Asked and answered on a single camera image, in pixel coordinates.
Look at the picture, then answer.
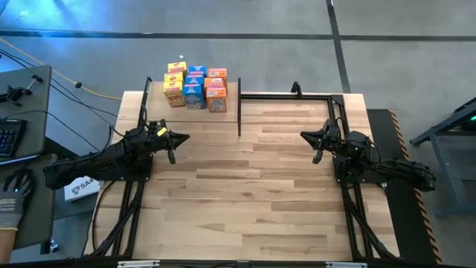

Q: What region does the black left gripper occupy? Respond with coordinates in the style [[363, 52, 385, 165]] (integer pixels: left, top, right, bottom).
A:
[[144, 128, 191, 153]]

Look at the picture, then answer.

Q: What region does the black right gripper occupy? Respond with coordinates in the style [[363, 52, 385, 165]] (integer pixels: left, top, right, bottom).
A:
[[300, 128, 341, 153]]

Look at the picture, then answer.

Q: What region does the person's gloved hand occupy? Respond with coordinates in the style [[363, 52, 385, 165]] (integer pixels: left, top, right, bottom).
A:
[[0, 167, 36, 232]]

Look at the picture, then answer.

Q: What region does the black desk clamp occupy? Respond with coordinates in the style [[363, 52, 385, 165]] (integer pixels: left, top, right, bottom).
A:
[[0, 73, 44, 107]]

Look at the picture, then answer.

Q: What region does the dark metal cart frame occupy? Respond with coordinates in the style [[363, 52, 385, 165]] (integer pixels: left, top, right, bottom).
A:
[[408, 97, 476, 217]]

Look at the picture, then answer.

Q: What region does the grey side desk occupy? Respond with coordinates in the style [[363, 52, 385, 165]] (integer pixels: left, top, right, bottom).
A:
[[0, 65, 53, 165]]

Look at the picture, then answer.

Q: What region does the dark side table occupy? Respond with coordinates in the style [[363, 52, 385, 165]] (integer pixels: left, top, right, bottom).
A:
[[0, 153, 57, 251]]

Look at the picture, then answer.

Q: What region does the black cable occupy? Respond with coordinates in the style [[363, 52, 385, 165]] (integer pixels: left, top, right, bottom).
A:
[[0, 48, 126, 137], [14, 109, 103, 153]]

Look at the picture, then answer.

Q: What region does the person's forearm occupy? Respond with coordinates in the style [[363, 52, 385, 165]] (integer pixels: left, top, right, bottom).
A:
[[0, 227, 18, 255]]

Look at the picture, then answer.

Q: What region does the black keyboard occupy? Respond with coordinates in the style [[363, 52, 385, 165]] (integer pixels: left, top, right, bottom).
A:
[[0, 118, 28, 159]]

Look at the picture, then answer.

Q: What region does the wooden shelf with black legs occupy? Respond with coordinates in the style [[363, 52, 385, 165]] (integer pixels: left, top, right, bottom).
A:
[[137, 76, 242, 138]]

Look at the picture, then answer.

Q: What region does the black ramp with hazard stripes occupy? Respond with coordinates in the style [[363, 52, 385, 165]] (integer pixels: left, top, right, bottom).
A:
[[366, 107, 443, 265]]

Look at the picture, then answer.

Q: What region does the yellow cable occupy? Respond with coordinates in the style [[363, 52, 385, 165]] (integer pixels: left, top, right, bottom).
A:
[[0, 36, 123, 101]]

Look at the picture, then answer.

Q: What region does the white cardboard box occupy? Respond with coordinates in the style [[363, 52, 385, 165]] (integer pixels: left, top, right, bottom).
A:
[[62, 176, 102, 202]]

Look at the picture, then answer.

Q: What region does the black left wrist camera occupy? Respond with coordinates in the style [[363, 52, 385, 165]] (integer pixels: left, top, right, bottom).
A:
[[147, 118, 168, 132]]

